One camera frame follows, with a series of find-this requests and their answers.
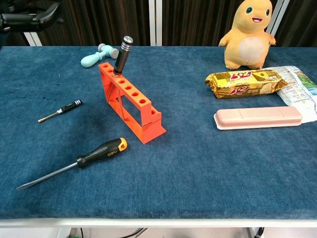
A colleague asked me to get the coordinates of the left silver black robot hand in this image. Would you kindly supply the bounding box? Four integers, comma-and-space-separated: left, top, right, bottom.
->
0, 2, 64, 33

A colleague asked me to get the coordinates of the small black nut driver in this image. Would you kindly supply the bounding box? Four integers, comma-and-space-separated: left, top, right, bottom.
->
37, 99, 83, 123

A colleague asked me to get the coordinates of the grey black handled tool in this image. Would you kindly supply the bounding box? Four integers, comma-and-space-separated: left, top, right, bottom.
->
112, 36, 134, 76

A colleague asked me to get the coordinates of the black orange flathead screwdriver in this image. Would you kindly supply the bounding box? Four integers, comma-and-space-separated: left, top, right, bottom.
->
16, 137, 128, 191

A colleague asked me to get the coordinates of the dark pleated curtain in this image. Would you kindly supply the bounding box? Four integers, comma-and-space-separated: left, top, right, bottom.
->
9, 0, 151, 47
0, 0, 32, 47
162, 0, 280, 47
274, 0, 317, 47

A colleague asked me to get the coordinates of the light blue toy hammer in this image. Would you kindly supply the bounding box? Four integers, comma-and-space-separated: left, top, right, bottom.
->
80, 43, 119, 68

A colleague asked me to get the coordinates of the orange tool rack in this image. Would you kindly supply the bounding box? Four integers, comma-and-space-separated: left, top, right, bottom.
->
98, 61, 166, 145

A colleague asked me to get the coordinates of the blue table cloth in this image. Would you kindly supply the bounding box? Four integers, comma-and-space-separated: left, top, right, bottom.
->
0, 46, 317, 220

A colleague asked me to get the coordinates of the yellow plush toy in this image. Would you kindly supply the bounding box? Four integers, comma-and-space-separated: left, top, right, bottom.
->
218, 0, 277, 70

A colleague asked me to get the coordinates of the gold biscuit pack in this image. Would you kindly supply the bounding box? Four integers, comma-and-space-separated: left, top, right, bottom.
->
205, 69, 288, 99

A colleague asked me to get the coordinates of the pink pencil case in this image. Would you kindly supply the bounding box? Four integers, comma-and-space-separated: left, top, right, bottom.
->
213, 106, 303, 130

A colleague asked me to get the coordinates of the white crumpled snack packet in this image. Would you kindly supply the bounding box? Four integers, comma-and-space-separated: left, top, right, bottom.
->
260, 65, 317, 123

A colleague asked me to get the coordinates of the white frame post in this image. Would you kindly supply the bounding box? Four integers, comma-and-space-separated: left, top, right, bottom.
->
264, 0, 290, 38
23, 31, 43, 47
148, 0, 163, 47

